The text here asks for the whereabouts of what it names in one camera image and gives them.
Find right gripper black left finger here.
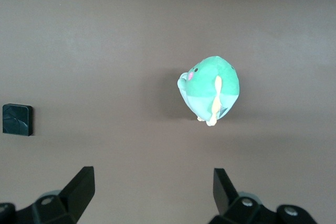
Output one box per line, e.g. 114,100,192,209
0,165,96,224

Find green plush dinosaur toy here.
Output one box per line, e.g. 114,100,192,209
176,55,240,127

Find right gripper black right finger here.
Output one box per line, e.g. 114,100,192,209
209,167,320,224

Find black smartphone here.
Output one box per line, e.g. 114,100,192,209
2,103,34,136

